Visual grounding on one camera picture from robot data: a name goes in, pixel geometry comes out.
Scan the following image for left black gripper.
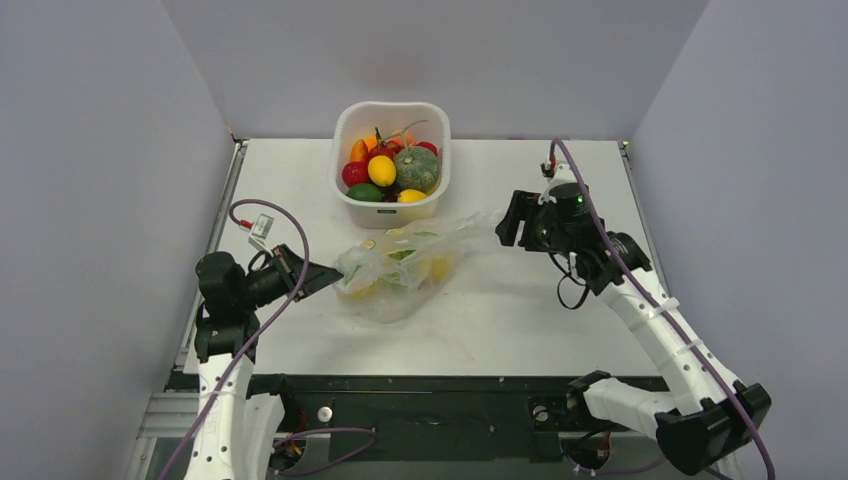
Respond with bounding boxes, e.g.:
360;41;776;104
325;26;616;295
237;243;343;310

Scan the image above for clear plastic bag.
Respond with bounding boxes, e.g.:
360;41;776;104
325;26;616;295
333;209;505;324

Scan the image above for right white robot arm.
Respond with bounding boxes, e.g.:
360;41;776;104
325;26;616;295
495;184;772;476

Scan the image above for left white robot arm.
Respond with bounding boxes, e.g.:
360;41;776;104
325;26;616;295
185;245;343;479

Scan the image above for green fake grapes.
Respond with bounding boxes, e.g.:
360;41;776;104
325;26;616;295
338;247;425;293

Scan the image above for green lime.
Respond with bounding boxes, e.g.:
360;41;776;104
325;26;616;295
346;183;384;202

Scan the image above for red apple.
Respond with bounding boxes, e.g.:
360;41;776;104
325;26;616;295
341;161;370;188

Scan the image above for green cantaloupe melon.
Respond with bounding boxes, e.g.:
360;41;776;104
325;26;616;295
393;146;441;193

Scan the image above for red tomato at back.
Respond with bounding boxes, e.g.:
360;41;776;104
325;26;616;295
417;141;438;155

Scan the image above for yellow lemon at front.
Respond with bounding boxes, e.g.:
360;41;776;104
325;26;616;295
397;189;428;203

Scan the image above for white plastic basket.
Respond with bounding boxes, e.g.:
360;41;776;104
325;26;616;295
329;101;452;228

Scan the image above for orange pepper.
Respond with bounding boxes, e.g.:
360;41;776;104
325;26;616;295
349;139;370;163

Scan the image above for yellow lemon in basket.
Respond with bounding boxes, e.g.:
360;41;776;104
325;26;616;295
367;155;397;187

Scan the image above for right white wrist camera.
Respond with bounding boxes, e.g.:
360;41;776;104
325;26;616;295
539;159;580;204

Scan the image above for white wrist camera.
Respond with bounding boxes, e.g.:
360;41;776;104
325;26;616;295
248;214;274;252
539;159;580;204

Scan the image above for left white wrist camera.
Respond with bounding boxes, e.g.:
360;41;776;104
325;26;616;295
248;214;274;252

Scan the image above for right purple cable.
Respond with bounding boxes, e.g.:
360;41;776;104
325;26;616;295
549;137;778;480

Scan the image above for purple cable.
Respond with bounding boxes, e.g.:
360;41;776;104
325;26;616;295
155;198;313;480
549;137;778;480

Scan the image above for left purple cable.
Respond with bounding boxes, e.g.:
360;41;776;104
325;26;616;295
155;198;313;480

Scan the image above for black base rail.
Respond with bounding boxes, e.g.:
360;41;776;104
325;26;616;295
165;373;670;465

